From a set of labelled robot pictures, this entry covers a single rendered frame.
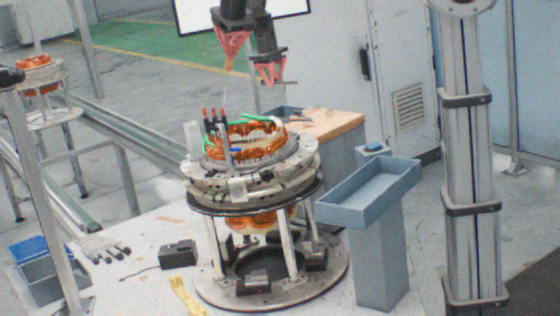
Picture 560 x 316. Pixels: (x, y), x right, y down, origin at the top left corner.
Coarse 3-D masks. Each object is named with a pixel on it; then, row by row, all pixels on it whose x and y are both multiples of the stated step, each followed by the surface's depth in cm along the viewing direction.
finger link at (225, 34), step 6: (216, 18) 134; (216, 24) 134; (222, 24) 133; (222, 30) 132; (240, 30) 134; (222, 36) 134; (228, 36) 133; (240, 36) 137; (246, 36) 136; (228, 42) 135; (240, 42) 137; (228, 48) 137; (234, 48) 138; (228, 54) 138; (234, 54) 139
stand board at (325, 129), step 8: (320, 112) 180; (336, 112) 177; (344, 112) 176; (320, 120) 173; (328, 120) 172; (336, 120) 171; (344, 120) 169; (352, 120) 169; (360, 120) 171; (288, 128) 171; (296, 128) 170; (312, 128) 168; (320, 128) 166; (328, 128) 165; (336, 128) 165; (344, 128) 167; (352, 128) 170; (320, 136) 161; (328, 136) 163; (320, 144) 162
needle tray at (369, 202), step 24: (360, 168) 137; (384, 168) 142; (408, 168) 138; (336, 192) 130; (360, 192) 135; (384, 192) 124; (336, 216) 123; (360, 216) 119; (384, 216) 128; (360, 240) 131; (384, 240) 129; (360, 264) 134; (384, 264) 130; (360, 288) 136; (384, 288) 132; (408, 288) 141; (384, 312) 134
